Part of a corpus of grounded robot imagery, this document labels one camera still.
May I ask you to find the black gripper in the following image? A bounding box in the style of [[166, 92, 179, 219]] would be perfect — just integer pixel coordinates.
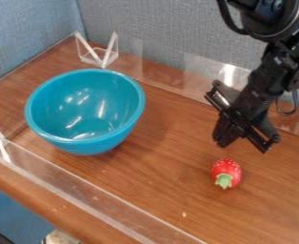
[[204, 80, 282, 153]]

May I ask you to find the red toy strawberry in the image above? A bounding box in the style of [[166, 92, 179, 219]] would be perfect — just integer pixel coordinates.
[[212, 158, 242, 190]]

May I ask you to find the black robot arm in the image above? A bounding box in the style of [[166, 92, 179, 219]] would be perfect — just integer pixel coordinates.
[[206, 0, 299, 152]]

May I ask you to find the blue bowl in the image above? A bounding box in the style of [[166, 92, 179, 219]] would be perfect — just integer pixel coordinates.
[[24, 69, 147, 155]]

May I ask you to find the clear acrylic back barrier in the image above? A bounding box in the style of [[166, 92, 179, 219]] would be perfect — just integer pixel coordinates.
[[108, 34, 299, 141]]

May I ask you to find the clear acrylic barrier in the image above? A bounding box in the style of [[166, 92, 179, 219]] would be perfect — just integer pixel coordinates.
[[0, 140, 206, 244], [108, 34, 299, 141]]

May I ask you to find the clear acrylic front barrier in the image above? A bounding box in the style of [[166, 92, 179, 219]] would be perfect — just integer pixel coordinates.
[[0, 140, 206, 244]]

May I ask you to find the black cable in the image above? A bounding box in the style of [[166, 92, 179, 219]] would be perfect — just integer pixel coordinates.
[[275, 90, 299, 117]]

